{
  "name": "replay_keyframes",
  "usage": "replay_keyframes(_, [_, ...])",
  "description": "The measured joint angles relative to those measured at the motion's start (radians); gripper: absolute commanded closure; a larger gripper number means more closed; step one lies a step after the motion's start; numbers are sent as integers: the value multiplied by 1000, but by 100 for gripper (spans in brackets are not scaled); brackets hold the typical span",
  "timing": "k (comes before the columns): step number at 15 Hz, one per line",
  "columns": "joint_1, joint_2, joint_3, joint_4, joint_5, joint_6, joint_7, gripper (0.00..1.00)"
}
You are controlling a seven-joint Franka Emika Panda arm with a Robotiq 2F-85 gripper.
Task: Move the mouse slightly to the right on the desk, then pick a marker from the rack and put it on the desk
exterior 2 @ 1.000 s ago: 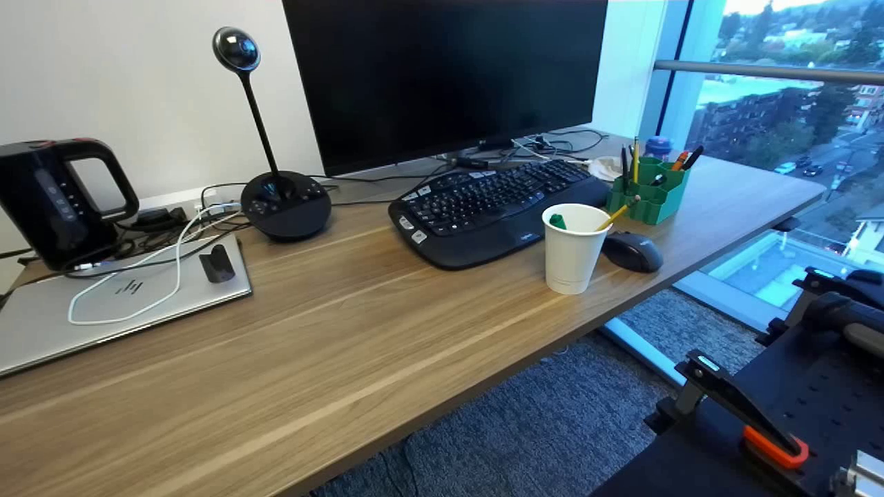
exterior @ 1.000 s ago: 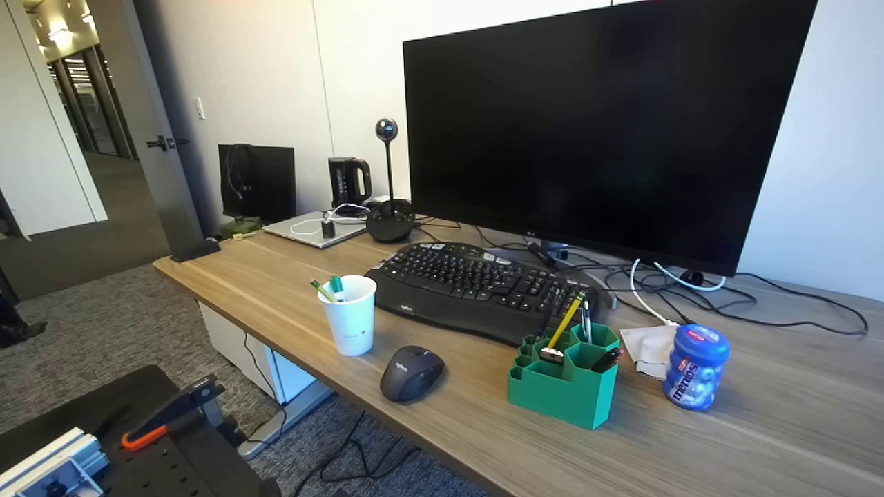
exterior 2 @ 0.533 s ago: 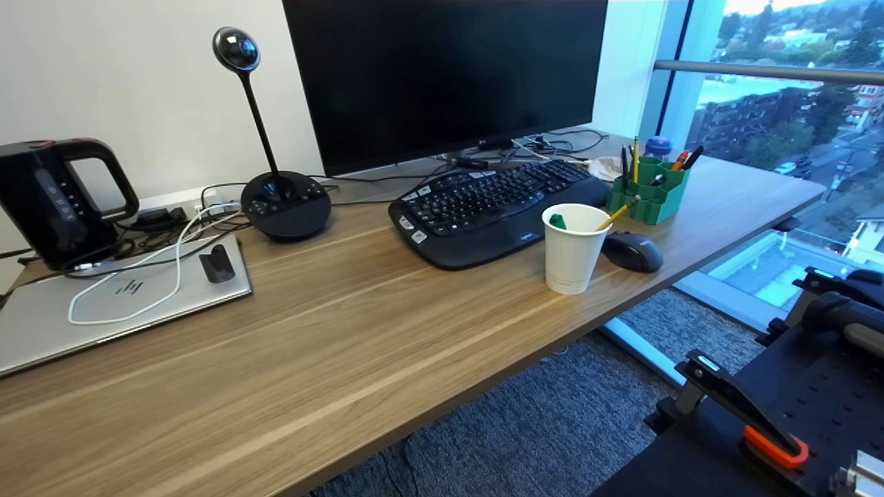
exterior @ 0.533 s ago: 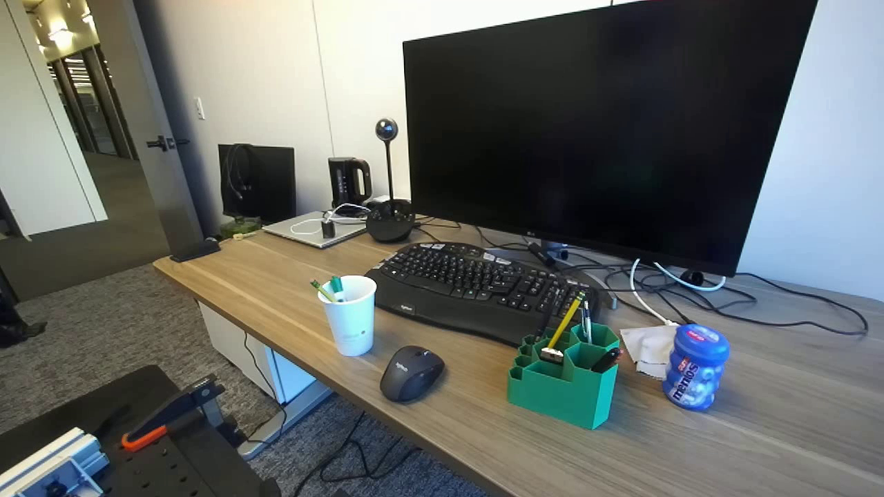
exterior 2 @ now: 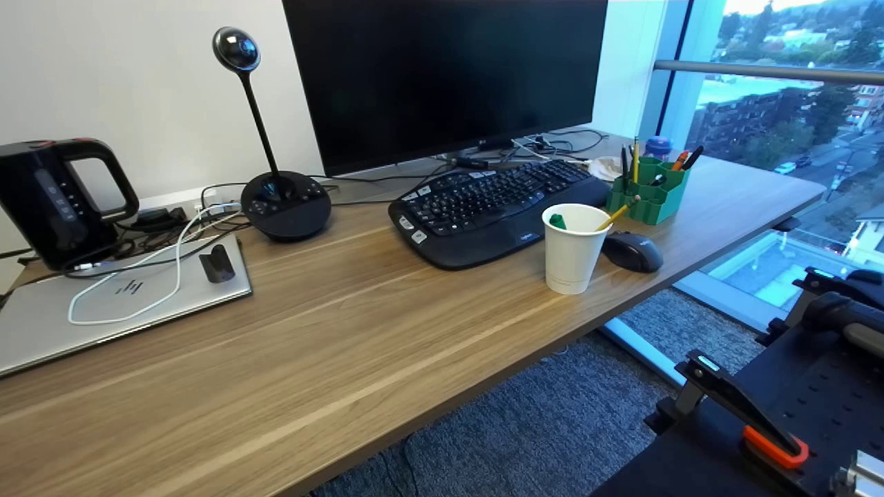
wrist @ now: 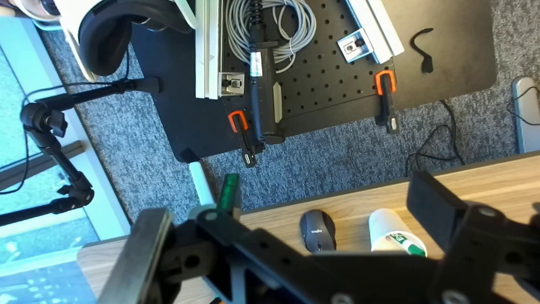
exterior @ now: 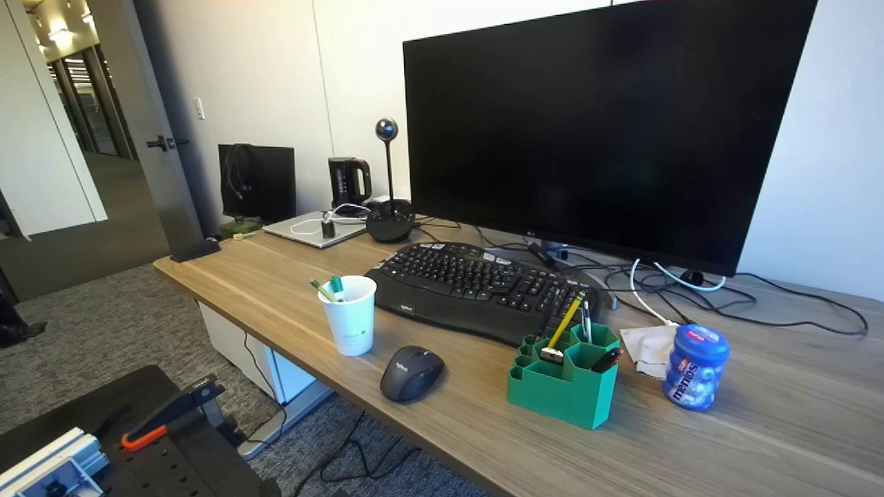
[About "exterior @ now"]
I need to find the dark grey computer mouse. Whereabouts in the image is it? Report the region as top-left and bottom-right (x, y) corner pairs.
(378, 342), (450, 405)

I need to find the green honeycomb pen rack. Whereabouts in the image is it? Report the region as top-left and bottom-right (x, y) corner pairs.
(505, 319), (624, 434)

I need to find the flat black desk object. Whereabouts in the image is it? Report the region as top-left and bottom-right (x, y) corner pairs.
(170, 234), (224, 264)

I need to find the black ergonomic keyboard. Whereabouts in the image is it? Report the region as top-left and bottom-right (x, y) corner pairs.
(366, 241), (602, 351)

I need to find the black webcam on stand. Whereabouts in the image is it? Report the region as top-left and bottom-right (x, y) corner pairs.
(366, 117), (421, 245)

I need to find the white paper cup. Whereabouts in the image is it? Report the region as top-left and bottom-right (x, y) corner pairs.
(316, 273), (382, 358)

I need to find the silver laptop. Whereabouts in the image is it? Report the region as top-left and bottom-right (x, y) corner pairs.
(260, 208), (373, 250)

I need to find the yellow pencil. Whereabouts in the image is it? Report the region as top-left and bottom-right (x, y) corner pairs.
(541, 290), (590, 355)

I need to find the large black computer monitor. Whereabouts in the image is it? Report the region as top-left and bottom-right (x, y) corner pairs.
(402, 0), (820, 275)

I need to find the black framed panel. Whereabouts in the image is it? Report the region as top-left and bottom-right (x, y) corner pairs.
(215, 141), (301, 227)

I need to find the white drawer cabinet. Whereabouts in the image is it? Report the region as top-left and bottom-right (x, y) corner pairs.
(196, 301), (320, 405)

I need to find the white tissue paper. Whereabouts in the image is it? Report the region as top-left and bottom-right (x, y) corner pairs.
(616, 322), (679, 383)

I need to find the blue gum container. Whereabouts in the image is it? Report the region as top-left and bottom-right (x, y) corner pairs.
(664, 319), (735, 413)

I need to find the grey door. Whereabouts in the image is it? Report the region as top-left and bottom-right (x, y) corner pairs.
(85, 0), (210, 248)

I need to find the aluminium extrusion block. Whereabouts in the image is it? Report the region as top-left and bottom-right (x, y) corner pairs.
(0, 424), (113, 497)

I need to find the white cable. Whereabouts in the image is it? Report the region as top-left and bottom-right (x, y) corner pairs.
(627, 257), (733, 332)

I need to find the black floor cable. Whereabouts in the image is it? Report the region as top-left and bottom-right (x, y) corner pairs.
(240, 335), (436, 497)

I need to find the orange handled black clamp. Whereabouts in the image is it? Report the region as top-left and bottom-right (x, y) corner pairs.
(119, 376), (228, 455)

